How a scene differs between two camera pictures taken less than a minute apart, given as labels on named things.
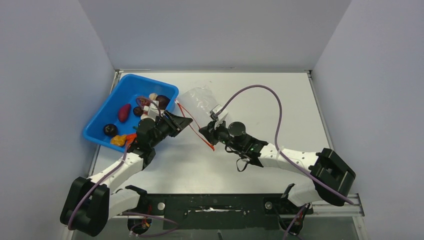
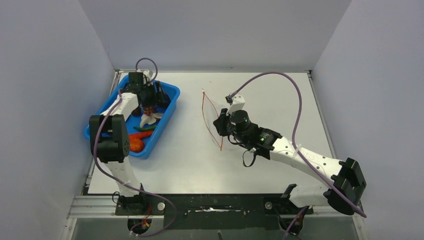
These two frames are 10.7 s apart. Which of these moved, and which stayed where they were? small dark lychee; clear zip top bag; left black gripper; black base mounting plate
Moved: clear zip top bag; left black gripper
Stayed: small dark lychee; black base mounting plate
